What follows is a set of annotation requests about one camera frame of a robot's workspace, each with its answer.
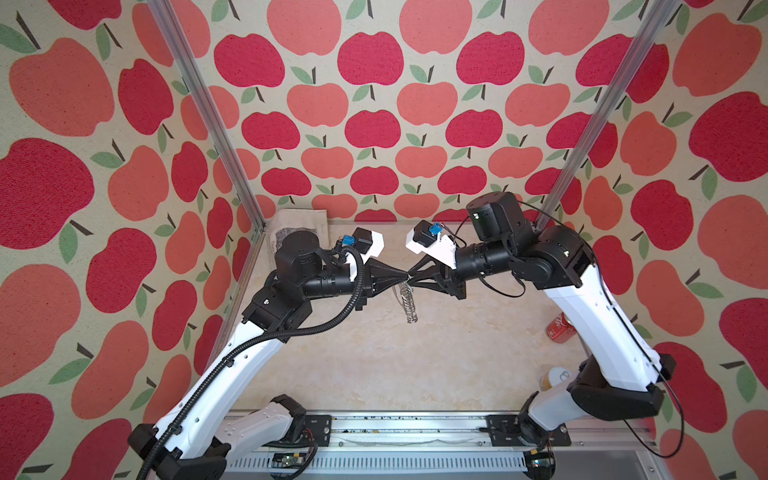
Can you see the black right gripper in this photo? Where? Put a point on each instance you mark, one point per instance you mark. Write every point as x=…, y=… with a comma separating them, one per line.
x=444, y=283

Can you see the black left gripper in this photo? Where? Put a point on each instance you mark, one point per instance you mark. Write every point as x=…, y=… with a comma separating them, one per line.
x=373, y=276

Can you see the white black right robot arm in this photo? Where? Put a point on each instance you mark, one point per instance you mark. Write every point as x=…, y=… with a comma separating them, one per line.
x=622, y=378

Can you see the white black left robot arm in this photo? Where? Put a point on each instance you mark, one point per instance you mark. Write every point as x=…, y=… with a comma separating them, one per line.
x=310, y=291

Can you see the cream printed canvas tote bag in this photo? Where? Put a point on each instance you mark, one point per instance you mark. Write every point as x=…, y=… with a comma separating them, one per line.
x=287, y=221

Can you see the red soda can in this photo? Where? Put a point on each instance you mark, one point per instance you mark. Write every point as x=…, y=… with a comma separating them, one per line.
x=560, y=330

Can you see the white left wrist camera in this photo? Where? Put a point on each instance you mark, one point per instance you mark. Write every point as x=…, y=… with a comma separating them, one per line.
x=369, y=244

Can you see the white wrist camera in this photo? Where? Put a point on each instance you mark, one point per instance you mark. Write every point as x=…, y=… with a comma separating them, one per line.
x=369, y=244
x=432, y=240

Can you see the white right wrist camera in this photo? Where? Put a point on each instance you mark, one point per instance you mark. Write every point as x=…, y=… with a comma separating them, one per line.
x=432, y=240

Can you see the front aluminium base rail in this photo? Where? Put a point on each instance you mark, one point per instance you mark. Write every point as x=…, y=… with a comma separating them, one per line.
x=270, y=444

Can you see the left rear aluminium frame post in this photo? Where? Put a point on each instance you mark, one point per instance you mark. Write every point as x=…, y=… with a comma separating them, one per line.
x=173, y=33

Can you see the aluminium frame post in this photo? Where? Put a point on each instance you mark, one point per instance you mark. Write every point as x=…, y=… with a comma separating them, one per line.
x=173, y=33
x=660, y=14

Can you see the right rear aluminium frame post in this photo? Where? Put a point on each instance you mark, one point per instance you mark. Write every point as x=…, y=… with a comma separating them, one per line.
x=660, y=14

